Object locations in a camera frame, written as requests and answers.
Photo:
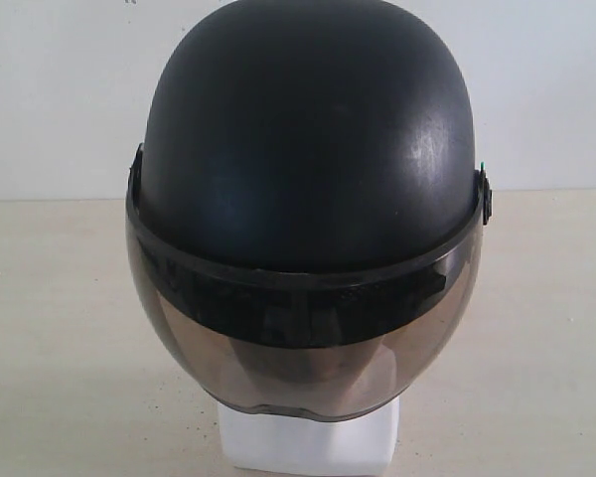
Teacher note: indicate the black helmet with tinted visor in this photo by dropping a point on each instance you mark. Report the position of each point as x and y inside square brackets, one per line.
[304, 216]

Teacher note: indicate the white mannequin head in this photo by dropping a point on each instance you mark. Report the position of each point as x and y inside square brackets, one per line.
[361, 446]

